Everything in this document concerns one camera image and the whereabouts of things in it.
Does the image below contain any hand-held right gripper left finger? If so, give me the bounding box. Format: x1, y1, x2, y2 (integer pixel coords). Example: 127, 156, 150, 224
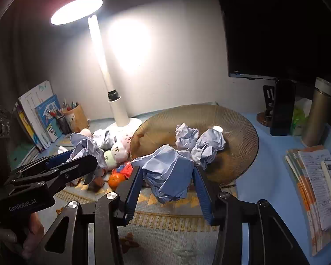
30, 166, 144, 265

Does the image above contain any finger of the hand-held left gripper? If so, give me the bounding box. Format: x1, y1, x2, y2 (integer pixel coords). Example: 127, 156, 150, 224
4, 154, 99, 196
10, 148, 75, 178

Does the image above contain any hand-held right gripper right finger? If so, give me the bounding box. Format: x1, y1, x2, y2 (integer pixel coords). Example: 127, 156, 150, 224
192, 166, 309, 265

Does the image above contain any green plush toy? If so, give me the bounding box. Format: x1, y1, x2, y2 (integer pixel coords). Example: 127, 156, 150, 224
103, 150, 119, 170

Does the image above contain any large paper ball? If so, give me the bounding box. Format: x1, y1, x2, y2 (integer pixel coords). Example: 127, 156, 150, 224
131, 144, 196, 205

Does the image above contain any white plush toy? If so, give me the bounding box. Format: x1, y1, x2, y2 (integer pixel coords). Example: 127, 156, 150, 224
112, 135, 131, 162

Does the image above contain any brown ribbed glass bowl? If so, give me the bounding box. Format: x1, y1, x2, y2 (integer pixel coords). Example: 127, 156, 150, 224
130, 104, 259, 188

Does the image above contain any person's left hand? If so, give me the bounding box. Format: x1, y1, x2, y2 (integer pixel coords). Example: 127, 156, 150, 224
0, 214, 45, 260

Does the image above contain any tangerine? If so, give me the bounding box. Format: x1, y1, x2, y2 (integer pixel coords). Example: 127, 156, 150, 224
108, 173, 126, 191

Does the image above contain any red snack packet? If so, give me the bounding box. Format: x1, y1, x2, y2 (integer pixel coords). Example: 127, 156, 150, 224
112, 162, 134, 178

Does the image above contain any small brown object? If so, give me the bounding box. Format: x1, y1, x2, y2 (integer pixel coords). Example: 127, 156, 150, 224
87, 175, 105, 192

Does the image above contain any black mesh pen holder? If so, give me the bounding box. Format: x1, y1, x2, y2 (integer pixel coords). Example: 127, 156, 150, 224
55, 114, 72, 135

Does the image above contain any plaid fabric bow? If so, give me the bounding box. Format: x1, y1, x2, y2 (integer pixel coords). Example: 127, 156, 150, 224
92, 129, 119, 148

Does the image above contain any row of upright books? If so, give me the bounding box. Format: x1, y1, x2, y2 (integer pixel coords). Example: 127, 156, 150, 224
14, 102, 46, 153

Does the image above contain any wooden pen holder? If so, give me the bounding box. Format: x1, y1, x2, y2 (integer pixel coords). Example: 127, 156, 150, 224
62, 105, 89, 133

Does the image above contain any blue book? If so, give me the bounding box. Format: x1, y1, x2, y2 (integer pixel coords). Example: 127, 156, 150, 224
34, 94, 63, 143

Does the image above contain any patterned woven mat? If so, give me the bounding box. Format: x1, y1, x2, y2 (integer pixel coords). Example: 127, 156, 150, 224
17, 132, 238, 265

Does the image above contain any bunch of pens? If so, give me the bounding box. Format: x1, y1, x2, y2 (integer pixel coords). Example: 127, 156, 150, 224
62, 97, 79, 111

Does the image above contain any white paper booklet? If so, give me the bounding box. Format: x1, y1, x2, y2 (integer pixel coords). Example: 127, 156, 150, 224
18, 81, 54, 133

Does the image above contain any white desk lamp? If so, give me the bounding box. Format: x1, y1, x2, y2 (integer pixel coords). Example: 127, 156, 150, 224
50, 0, 143, 129

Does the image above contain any stack of notebooks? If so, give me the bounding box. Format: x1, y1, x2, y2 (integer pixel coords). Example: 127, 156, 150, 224
285, 145, 331, 256

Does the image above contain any brown phone stand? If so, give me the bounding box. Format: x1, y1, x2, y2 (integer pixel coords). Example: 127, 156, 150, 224
256, 85, 276, 126

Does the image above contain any dark curtain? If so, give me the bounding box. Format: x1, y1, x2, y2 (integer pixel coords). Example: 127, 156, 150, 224
0, 0, 53, 155

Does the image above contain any black phone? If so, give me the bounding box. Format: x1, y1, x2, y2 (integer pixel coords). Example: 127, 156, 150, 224
270, 79, 296, 136

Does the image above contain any green packet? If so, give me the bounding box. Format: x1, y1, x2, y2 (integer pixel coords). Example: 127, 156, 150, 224
290, 97, 313, 136

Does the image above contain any metal thermos bottle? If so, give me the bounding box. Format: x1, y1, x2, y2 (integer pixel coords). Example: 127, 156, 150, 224
301, 77, 331, 147

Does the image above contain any black monitor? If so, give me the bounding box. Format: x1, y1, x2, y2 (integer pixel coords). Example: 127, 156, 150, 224
212, 0, 331, 83

